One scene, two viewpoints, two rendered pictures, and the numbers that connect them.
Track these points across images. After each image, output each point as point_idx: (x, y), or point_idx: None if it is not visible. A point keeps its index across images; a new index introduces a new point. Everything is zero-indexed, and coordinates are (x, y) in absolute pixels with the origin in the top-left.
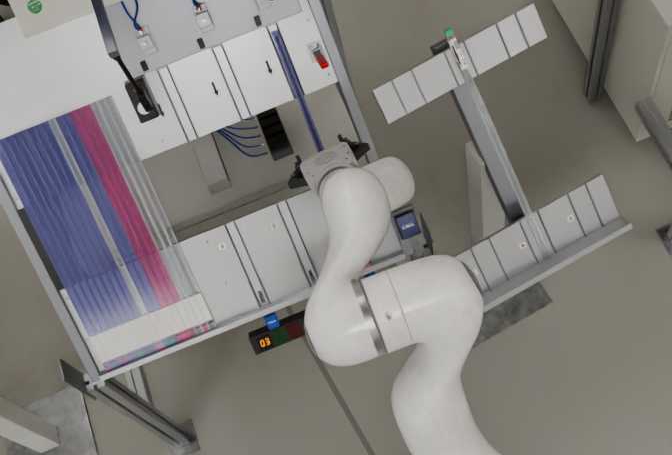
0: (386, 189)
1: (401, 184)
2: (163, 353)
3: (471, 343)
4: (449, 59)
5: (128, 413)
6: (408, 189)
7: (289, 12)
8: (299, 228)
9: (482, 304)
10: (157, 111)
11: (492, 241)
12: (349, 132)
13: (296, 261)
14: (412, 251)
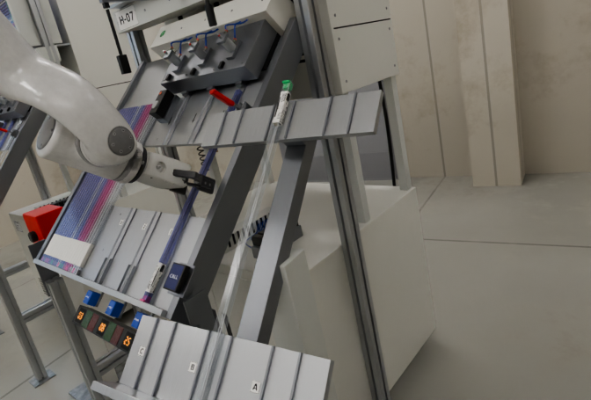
0: (36, 76)
1: (55, 89)
2: (52, 267)
3: None
4: (274, 112)
5: (70, 345)
6: (58, 100)
7: (237, 65)
8: (149, 239)
9: None
10: (160, 112)
11: (177, 330)
12: None
13: (130, 264)
14: (171, 316)
